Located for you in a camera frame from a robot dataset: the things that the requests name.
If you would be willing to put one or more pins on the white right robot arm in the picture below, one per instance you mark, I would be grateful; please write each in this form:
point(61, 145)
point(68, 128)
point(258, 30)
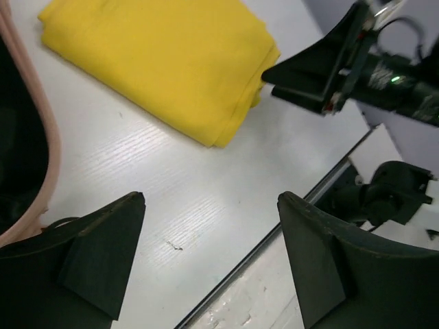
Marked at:
point(397, 189)

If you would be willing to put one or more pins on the yellow cloth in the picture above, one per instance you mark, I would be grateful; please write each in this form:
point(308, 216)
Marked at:
point(195, 65)

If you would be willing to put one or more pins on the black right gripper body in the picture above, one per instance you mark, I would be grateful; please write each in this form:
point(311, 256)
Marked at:
point(389, 82)

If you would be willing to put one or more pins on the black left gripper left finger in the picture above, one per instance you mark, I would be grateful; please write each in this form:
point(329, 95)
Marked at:
point(75, 273)

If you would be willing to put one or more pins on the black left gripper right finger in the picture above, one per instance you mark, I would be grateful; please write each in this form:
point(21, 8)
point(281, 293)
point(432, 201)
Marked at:
point(346, 277)

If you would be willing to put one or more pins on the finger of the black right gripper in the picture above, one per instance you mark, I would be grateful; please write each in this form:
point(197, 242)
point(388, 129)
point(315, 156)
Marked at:
point(321, 63)
point(321, 101)

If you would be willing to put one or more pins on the pink hard-shell suitcase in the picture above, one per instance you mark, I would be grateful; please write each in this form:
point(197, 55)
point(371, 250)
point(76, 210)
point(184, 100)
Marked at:
point(30, 140)

